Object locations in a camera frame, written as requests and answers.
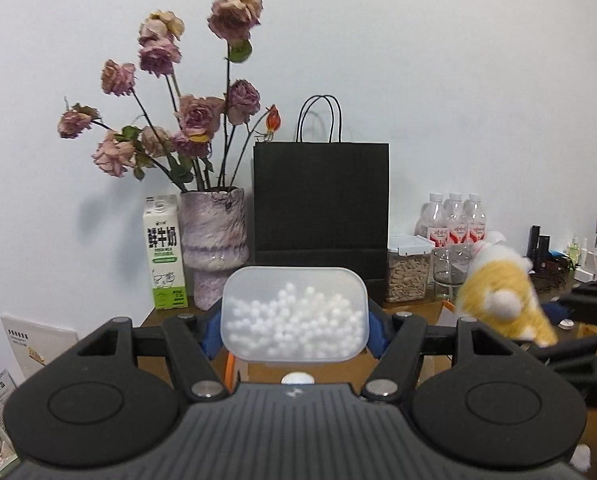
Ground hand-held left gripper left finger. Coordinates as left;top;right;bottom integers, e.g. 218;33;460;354
76;310;229;403

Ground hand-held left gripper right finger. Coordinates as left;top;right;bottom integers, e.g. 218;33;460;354
361;305;523;404

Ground red cardboard box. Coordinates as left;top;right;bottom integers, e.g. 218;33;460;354
223;300;461;386

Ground clear box of white balls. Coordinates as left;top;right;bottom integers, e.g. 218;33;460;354
221;266;370;363

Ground yellow white plush toy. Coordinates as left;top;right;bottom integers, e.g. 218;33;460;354
453;230;560;348

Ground wooden desktop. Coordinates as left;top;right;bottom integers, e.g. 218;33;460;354
133;280;597;480

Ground dark blue cloth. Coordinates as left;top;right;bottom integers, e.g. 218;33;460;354
542;304;570;327

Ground clear container of seeds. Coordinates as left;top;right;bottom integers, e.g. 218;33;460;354
385;234;435;303

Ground clear glass cup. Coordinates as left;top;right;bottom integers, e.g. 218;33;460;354
432;247;474;302

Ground green white milk carton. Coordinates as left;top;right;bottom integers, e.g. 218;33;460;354
142;194;188;311

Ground purple mottled vase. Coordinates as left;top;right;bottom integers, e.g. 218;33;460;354
180;186;250;311

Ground red label water bottle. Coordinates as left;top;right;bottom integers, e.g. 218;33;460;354
464;193;488;246
414;192;449;251
443;192;469;247

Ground black paper bag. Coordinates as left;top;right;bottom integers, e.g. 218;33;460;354
252;94;390;295

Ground white booklet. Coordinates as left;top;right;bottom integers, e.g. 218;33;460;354
0;314;79;396

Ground dried pink rose bouquet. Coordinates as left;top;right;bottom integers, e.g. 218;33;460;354
57;0;283;192

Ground black cable bundle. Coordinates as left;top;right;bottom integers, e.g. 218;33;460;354
532;259;575;292

